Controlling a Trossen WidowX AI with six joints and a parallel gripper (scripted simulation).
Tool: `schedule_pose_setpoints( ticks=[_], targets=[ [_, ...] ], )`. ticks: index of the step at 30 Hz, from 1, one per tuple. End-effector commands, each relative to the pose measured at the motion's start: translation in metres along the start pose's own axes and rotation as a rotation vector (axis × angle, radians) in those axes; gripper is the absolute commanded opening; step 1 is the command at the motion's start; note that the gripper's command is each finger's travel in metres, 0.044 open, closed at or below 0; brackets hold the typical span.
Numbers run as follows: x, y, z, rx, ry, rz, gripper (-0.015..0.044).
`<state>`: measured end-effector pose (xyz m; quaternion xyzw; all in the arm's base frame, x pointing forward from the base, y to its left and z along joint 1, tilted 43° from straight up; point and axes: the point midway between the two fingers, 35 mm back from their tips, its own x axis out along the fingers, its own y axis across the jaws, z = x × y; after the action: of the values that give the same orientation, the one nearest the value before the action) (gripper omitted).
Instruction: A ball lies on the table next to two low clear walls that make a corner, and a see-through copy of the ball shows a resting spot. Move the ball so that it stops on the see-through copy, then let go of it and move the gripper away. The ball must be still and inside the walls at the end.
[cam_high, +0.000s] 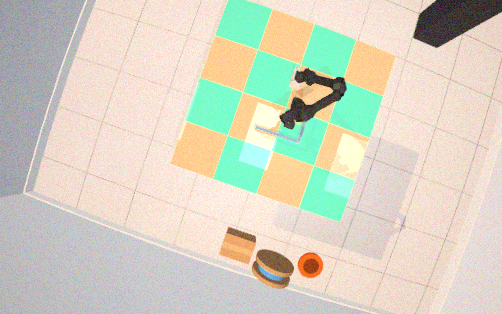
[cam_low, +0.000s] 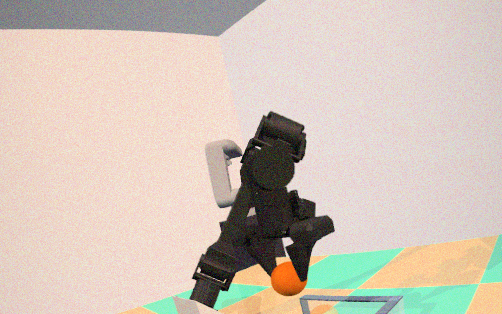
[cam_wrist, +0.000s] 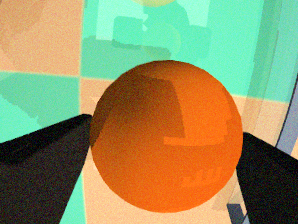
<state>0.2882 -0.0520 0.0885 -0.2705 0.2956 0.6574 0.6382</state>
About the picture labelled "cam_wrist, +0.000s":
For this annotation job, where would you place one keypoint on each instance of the orange ball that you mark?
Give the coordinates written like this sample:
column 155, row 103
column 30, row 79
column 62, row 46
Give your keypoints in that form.
column 166, row 136

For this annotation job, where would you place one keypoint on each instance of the translucent yellow ball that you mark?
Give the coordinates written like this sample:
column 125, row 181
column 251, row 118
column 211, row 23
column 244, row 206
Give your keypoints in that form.
column 153, row 3

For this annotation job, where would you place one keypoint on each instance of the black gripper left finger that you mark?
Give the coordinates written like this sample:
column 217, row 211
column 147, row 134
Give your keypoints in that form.
column 38, row 171

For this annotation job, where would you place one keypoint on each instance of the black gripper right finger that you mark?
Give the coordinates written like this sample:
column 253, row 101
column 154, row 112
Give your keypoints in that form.
column 268, row 179

